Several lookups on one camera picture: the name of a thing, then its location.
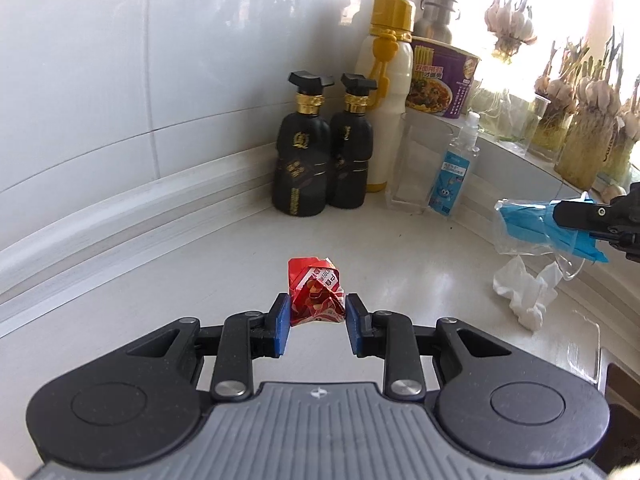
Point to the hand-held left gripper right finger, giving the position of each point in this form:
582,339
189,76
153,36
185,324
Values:
354,327

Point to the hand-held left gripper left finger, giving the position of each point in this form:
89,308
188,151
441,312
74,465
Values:
282,327

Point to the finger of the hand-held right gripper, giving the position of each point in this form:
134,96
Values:
620,242
575,214

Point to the red snack wrapper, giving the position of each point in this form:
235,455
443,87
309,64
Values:
312,290

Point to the blue face mask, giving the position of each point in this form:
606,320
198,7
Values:
525,225

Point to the loose garlic bulb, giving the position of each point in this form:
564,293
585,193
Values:
611,190

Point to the glass jar of sprouting garlic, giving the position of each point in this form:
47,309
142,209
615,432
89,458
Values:
585,140
622,130
552,95

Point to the crumpled white tissue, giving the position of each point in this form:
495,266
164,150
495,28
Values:
525,295

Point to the clear glass jar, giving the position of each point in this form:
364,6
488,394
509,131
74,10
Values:
500,120

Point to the clear hand sanitizer bottle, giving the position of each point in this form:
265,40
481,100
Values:
450,180

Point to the kitchen sink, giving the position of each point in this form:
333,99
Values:
625,395

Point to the black bottle with gold collar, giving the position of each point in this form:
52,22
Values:
300,170
350,160

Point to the clear plastic cup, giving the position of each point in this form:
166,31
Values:
415,180

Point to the purple instant noodle cup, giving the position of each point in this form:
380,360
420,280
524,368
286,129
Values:
440,85

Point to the hanging garlic bunch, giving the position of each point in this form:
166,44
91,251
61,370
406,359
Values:
510,20

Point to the white bottle with yellow cap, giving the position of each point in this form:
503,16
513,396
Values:
385,110

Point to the stainless steel bottle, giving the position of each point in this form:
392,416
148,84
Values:
437,20

